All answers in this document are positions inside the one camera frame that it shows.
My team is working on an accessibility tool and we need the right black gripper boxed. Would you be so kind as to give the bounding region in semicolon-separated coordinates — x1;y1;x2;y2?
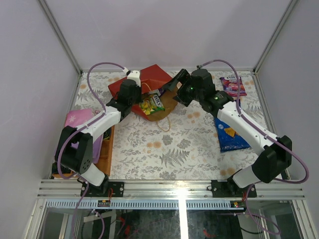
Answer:
161;69;203;108

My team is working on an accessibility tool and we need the red paper bag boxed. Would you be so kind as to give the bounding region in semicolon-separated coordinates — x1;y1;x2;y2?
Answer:
106;64;177;122

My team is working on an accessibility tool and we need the green candy bag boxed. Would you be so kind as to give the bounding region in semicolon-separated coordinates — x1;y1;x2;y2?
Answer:
139;93;165;116

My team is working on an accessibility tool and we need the purple candy bag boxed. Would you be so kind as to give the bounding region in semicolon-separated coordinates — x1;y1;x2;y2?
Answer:
158;88;166;97
220;77;247;97

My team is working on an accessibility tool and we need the blue silver chips bag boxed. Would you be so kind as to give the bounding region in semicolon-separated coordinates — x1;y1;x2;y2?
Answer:
214;118;250;153

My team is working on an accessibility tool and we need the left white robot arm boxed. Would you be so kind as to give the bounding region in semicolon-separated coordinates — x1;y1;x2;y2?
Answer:
55;78;142;197

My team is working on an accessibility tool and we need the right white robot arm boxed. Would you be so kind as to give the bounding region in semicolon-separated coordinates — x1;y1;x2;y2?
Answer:
163;69;292;197

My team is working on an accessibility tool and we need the purple pink cloth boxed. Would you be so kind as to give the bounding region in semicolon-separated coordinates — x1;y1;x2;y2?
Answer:
64;109;103;164

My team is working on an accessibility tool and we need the wooden tray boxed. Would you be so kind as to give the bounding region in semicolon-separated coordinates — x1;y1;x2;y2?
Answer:
51;126;115;178

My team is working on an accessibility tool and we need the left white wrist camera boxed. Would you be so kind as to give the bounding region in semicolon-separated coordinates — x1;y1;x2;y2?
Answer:
123;67;141;87

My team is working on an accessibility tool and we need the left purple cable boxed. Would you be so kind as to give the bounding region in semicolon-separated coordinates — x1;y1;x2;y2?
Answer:
56;62;129;239

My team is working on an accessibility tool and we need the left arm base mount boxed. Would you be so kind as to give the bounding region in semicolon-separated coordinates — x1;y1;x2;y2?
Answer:
85;181;125;198

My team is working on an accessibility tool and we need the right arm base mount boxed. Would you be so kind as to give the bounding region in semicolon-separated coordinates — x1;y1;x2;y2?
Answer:
211;180;257;198

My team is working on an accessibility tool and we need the aluminium front rail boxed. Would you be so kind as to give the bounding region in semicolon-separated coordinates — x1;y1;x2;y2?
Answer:
37;179;306;201

